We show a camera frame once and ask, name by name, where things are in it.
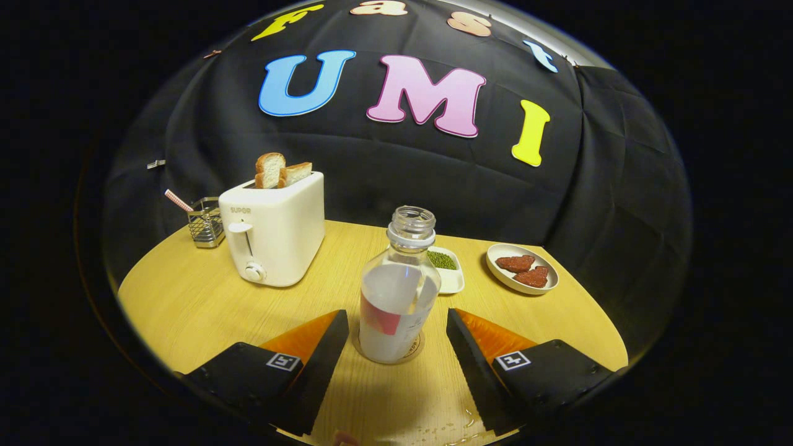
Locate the metal wire mesh holder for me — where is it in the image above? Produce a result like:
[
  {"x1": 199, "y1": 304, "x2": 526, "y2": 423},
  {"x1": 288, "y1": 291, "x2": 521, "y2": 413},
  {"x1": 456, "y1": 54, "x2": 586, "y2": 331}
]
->
[{"x1": 186, "y1": 197, "x2": 226, "y2": 249}]

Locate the red meat piece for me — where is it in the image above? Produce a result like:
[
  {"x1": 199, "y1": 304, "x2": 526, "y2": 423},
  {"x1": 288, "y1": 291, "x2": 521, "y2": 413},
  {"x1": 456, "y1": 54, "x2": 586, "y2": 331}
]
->
[
  {"x1": 495, "y1": 255, "x2": 536, "y2": 274},
  {"x1": 513, "y1": 266, "x2": 550, "y2": 289}
]

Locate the round cork coaster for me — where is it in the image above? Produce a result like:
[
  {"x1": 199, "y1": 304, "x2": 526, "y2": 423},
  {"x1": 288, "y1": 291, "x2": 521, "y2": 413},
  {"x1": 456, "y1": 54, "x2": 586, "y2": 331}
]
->
[{"x1": 353, "y1": 328, "x2": 426, "y2": 365}]

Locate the wooden table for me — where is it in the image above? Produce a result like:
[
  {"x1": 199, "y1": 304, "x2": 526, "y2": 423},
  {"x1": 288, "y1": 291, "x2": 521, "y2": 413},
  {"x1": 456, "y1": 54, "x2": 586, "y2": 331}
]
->
[{"x1": 118, "y1": 220, "x2": 628, "y2": 446}]

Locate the white toaster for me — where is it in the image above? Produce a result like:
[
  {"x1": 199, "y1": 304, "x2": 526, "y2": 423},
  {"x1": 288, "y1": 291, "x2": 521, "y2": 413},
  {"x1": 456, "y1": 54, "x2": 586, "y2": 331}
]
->
[{"x1": 218, "y1": 172, "x2": 326, "y2": 287}]

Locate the clear plastic juice bottle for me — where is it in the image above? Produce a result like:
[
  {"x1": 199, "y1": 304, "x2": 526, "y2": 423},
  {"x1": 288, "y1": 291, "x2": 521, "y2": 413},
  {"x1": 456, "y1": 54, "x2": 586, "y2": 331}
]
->
[{"x1": 359, "y1": 206, "x2": 442, "y2": 364}]

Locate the toast bread slice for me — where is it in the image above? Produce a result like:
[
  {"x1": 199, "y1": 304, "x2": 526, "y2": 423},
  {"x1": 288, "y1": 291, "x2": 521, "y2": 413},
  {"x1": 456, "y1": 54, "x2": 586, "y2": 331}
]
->
[
  {"x1": 278, "y1": 162, "x2": 313, "y2": 188},
  {"x1": 255, "y1": 152, "x2": 286, "y2": 190}
]

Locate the white divided bean dish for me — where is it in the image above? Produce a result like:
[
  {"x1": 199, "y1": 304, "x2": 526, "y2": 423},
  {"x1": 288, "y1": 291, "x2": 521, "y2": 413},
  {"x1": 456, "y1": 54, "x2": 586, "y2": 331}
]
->
[{"x1": 426, "y1": 246, "x2": 465, "y2": 295}]

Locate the white oval plate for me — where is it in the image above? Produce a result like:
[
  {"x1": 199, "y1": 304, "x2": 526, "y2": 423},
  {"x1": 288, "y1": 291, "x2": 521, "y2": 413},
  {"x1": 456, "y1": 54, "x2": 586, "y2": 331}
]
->
[{"x1": 486, "y1": 243, "x2": 559, "y2": 295}]

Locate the pink striped straw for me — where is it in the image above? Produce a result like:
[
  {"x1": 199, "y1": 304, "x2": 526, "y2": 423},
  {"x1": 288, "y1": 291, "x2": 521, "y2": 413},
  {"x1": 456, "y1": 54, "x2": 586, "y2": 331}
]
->
[{"x1": 164, "y1": 189, "x2": 194, "y2": 213}]

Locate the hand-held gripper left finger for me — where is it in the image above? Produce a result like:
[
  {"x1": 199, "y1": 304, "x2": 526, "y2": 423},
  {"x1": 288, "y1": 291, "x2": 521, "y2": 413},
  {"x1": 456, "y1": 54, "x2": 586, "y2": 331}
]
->
[{"x1": 183, "y1": 309, "x2": 349, "y2": 437}]

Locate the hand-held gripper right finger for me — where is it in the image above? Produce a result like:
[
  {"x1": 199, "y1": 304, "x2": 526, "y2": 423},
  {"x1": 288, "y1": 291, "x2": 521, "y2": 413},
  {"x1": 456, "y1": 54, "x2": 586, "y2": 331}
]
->
[{"x1": 446, "y1": 308, "x2": 614, "y2": 436}]

